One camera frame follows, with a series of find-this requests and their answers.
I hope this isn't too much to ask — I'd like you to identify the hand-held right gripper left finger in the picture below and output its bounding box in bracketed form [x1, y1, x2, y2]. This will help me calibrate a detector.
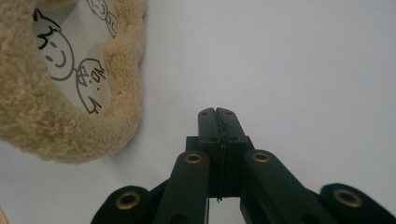
[185, 106, 225, 200]

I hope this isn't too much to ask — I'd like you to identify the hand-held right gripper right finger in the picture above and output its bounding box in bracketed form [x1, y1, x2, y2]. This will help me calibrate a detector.
[216, 107, 255, 200]

